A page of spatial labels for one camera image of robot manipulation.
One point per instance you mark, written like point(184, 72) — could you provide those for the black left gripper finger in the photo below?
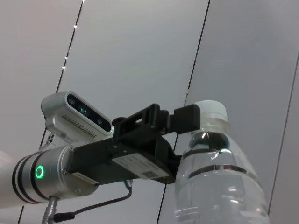
point(144, 123)

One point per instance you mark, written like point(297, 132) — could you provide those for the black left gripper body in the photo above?
point(121, 161)

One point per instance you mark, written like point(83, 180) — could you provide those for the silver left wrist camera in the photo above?
point(77, 116)

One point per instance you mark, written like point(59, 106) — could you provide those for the clear water bottle green label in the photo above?
point(222, 182)

